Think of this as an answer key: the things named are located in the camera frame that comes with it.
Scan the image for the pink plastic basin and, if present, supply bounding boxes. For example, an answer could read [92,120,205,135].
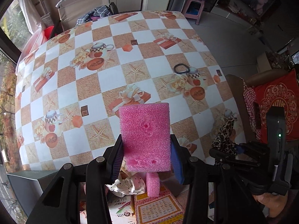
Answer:
[16,29,48,74]

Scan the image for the white box with dark lid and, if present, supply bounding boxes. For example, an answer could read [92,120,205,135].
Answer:
[7,170,60,215]

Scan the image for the person's right hand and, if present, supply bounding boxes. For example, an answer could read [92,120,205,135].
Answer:
[253,191,291,218]

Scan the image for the red plastic basin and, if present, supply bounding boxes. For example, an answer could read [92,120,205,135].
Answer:
[43,26,58,40]

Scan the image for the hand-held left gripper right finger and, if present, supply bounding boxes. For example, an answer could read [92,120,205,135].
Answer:
[170,134,267,224]

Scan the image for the checkered printed tablecloth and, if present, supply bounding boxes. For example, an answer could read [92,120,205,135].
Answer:
[15,10,248,192]

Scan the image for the white polka dot bow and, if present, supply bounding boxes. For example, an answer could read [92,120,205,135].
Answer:
[105,176,146,197]

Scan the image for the beige folding chair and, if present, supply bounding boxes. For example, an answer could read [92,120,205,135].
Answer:
[56,0,118,29]

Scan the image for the red patterned cushion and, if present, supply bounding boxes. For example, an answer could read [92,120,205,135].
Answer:
[253,70,299,141]

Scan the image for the red patterned box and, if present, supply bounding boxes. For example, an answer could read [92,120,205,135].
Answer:
[134,187,187,224]

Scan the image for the dark plaid cloth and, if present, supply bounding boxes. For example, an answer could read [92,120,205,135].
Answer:
[75,5,112,26]

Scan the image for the black hair tie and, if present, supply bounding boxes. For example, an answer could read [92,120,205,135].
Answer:
[173,63,190,74]

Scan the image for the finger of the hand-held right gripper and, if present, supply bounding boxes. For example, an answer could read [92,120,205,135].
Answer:
[236,141,269,155]
[209,147,261,168]

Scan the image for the leopard print cloth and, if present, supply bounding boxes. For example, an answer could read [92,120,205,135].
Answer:
[211,115,239,159]

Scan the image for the pink foam sponge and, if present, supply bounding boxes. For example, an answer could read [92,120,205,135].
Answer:
[119,102,172,172]
[146,173,161,197]

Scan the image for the red gingham cloth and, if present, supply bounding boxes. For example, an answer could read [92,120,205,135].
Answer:
[242,79,262,139]

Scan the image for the pink plastic stool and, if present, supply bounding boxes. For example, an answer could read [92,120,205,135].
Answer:
[182,0,204,26]

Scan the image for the wicker basket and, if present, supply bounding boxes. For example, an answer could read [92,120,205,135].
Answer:
[40,13,53,28]

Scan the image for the white curtain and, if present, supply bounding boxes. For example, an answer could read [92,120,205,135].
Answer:
[17,0,45,32]

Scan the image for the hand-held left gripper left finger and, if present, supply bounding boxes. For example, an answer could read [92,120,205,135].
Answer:
[24,134,124,224]

